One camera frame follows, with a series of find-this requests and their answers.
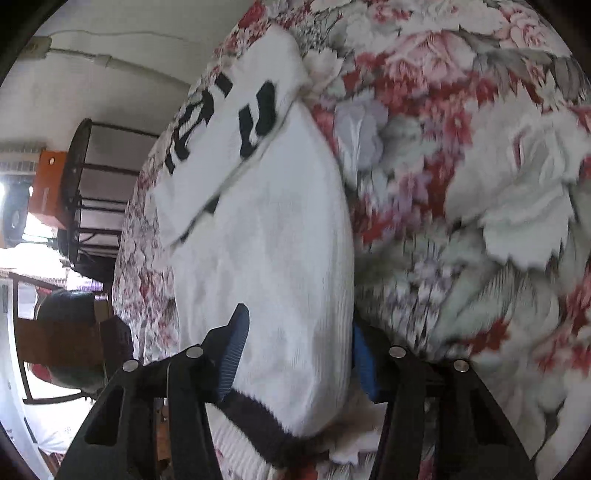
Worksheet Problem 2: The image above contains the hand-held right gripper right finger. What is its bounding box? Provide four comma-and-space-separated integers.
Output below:
352, 322, 539, 480

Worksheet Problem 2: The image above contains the white sweater with black trim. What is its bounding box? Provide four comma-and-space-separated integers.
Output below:
150, 25, 389, 480

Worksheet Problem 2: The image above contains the white wall conduit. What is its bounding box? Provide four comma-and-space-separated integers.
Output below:
46, 45, 195, 88

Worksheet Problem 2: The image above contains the dark garment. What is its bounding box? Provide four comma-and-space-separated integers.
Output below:
37, 290, 100, 324

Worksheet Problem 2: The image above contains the orange cardboard box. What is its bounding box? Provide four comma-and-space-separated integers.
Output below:
28, 150, 70, 229

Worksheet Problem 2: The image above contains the wooden chair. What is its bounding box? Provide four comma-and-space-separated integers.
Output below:
9, 271, 134, 404

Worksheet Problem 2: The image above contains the floral bed blanket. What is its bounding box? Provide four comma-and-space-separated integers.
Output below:
111, 0, 591, 480

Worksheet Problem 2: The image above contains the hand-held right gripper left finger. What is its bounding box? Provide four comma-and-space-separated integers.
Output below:
55, 303, 251, 480

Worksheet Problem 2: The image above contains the black round metal rack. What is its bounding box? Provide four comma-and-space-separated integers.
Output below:
58, 119, 162, 282

